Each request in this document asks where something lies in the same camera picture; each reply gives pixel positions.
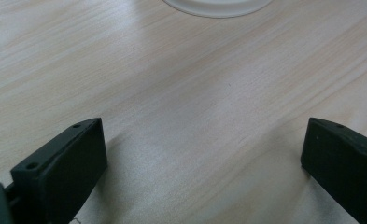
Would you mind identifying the white round plate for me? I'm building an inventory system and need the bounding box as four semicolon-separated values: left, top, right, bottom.
162;0;274;19

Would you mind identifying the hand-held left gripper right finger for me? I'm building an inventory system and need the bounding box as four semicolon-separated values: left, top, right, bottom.
300;117;367;224

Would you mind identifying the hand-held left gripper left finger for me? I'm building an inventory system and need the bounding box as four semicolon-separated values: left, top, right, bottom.
10;117;108;224

